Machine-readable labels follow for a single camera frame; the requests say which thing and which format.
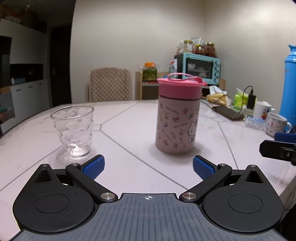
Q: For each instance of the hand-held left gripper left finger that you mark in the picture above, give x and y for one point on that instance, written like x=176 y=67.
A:
x=93 y=168

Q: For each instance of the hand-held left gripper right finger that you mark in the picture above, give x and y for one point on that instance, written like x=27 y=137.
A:
x=203 y=168

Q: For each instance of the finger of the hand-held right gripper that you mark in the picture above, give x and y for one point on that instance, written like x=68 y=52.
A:
x=285 y=136
x=269 y=148

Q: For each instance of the clear glass cup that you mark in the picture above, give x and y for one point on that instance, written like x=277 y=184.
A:
x=74 y=129

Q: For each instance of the pink cartoon print bottle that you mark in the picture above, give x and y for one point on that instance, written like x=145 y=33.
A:
x=175 y=125

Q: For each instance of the pink bottle cap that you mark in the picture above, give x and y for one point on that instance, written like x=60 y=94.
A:
x=178 y=89

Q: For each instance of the floral print mug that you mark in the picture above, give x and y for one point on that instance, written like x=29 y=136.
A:
x=276 y=125

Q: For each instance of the clear plastic floss box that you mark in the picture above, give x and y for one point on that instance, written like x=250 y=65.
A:
x=255 y=122

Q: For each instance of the white mug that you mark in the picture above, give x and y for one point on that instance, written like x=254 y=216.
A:
x=261 y=110

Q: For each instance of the blue thermos flask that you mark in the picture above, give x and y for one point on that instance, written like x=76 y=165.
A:
x=289 y=92

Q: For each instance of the black charger adapter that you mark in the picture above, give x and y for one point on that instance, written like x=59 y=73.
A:
x=251 y=101

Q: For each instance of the black smartphone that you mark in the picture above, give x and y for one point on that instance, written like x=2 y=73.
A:
x=227 y=113

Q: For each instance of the green tissue pack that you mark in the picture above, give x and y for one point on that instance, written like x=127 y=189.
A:
x=240 y=98

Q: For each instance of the yellow tissue pack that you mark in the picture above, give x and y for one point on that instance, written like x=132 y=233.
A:
x=218 y=97

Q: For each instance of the chair with quilted beige cover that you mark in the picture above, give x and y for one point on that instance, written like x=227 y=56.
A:
x=108 y=85

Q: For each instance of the wooden shelf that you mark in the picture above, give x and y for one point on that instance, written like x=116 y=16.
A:
x=138 y=85

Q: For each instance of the teal toaster oven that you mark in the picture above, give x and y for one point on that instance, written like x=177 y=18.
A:
x=198 y=68

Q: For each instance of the red flat lid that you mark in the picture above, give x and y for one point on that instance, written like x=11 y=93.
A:
x=150 y=81

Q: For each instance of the white packet with red label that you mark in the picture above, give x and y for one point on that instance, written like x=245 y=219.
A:
x=173 y=66

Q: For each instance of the green jar with orange lid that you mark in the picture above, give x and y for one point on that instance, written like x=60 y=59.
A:
x=149 y=73

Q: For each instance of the large glass jar red contents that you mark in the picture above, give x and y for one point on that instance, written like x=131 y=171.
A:
x=210 y=49

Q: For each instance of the small glass jar red contents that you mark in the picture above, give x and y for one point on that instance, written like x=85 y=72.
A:
x=199 y=49

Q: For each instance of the glass jar with pale contents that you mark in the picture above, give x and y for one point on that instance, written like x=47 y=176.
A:
x=184 y=47

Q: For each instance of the white cabinet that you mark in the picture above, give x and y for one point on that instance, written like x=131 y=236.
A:
x=25 y=46

